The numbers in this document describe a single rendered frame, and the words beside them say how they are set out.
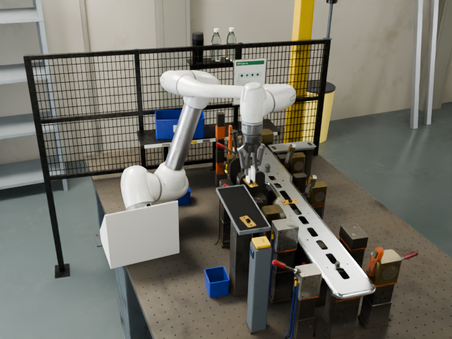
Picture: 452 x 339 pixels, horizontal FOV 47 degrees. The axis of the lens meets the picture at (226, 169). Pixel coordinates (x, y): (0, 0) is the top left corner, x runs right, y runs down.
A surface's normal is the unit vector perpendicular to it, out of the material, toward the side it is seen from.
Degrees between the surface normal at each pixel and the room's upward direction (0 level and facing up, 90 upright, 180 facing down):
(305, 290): 90
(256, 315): 90
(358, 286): 0
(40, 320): 0
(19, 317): 0
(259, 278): 90
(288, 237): 90
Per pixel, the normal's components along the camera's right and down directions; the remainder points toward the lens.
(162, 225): 0.39, 0.44
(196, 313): 0.02, -0.88
